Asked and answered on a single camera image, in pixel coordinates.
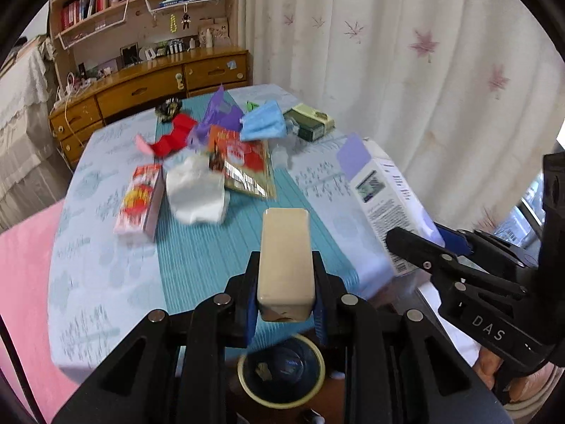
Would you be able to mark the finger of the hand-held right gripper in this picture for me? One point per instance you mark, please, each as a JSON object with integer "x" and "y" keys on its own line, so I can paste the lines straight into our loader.
{"x": 454, "y": 239}
{"x": 419, "y": 251}

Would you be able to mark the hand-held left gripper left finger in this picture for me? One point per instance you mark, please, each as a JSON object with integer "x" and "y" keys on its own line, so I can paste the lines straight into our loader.
{"x": 252, "y": 318}

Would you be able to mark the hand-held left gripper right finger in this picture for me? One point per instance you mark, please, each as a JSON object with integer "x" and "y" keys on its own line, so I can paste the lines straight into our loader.
{"x": 321, "y": 327}

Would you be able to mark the white carton with purple top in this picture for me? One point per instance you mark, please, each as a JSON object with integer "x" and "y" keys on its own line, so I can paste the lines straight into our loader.
{"x": 388, "y": 194}

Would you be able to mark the cream rectangular block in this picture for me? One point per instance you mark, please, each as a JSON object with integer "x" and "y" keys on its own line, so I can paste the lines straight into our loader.
{"x": 286, "y": 260}

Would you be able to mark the dark bin with cream rim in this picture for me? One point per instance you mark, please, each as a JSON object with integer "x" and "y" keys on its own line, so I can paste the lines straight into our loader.
{"x": 282, "y": 388}

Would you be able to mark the red snack box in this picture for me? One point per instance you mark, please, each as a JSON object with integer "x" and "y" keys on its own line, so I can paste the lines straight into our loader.
{"x": 139, "y": 201}

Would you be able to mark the green box with pale lid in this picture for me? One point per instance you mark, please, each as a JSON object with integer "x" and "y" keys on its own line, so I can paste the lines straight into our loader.
{"x": 311, "y": 126}

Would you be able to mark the clear plastic wrapper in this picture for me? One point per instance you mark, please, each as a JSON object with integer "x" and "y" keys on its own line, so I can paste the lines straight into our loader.
{"x": 282, "y": 152}

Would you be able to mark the person's right hand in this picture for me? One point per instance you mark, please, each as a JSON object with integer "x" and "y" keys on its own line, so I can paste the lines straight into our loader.
{"x": 486, "y": 369}

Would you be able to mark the teal striped table runner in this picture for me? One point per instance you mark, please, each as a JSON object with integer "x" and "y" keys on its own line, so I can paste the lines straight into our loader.
{"x": 207, "y": 256}

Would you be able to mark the white crumpled tissue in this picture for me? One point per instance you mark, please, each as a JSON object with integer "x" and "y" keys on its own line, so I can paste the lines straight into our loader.
{"x": 196, "y": 192}

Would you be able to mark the red foil snack packet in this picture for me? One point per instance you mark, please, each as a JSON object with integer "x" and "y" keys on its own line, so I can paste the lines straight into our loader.
{"x": 247, "y": 163}

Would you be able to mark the light blue patterned tablecloth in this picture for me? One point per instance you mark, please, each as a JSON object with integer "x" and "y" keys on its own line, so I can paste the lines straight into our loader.
{"x": 97, "y": 282}

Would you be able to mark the white leaf print curtain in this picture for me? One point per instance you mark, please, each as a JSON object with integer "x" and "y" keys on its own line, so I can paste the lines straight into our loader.
{"x": 397, "y": 53}

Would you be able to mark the blue face mask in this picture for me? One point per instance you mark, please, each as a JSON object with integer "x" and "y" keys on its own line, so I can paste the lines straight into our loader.
{"x": 265, "y": 121}

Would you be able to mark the red folded paper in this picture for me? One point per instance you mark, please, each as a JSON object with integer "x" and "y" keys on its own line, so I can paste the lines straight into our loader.
{"x": 174, "y": 137}

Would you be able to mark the purple wrapper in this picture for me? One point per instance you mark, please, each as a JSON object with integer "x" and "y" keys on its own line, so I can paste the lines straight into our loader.
{"x": 216, "y": 117}

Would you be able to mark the pink paper scrap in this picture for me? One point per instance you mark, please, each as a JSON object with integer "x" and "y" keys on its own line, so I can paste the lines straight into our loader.
{"x": 142, "y": 145}

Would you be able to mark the small green paper scrap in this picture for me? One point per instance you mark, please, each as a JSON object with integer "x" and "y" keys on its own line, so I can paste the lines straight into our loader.
{"x": 251, "y": 105}

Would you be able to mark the black crumpled wrapper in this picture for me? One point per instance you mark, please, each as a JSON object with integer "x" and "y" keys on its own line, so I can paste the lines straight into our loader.
{"x": 169, "y": 109}

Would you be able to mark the pink blanket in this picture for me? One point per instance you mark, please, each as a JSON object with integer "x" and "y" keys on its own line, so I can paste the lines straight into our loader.
{"x": 26, "y": 282}

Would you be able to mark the wooden dresser with drawers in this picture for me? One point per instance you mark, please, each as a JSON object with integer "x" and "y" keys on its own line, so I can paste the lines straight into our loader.
{"x": 141, "y": 92}

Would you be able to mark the bed with lace cover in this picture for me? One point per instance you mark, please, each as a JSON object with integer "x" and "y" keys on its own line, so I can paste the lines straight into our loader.
{"x": 22, "y": 119}

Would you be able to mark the wooden bookshelf hutch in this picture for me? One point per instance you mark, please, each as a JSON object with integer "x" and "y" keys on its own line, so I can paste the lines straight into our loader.
{"x": 132, "y": 26}

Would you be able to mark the row of red books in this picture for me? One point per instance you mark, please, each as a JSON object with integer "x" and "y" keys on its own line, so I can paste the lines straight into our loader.
{"x": 79, "y": 9}

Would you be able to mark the black photo frame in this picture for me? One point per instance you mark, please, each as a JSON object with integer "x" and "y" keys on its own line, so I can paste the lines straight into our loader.
{"x": 129, "y": 54}

